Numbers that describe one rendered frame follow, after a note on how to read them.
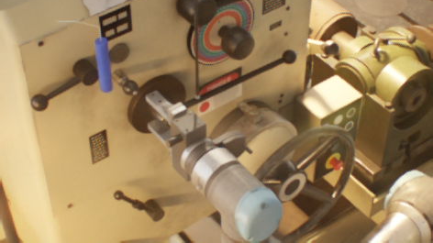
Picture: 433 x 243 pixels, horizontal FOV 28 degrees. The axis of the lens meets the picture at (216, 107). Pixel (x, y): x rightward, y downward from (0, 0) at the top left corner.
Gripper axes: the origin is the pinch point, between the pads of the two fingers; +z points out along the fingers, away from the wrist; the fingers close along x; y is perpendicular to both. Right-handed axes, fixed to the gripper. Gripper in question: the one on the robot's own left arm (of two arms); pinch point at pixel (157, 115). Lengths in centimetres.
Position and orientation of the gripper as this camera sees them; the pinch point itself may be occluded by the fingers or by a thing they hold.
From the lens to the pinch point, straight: 169.7
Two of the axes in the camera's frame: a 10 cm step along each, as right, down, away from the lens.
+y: -8.0, 4.1, -4.4
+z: -6.0, -5.5, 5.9
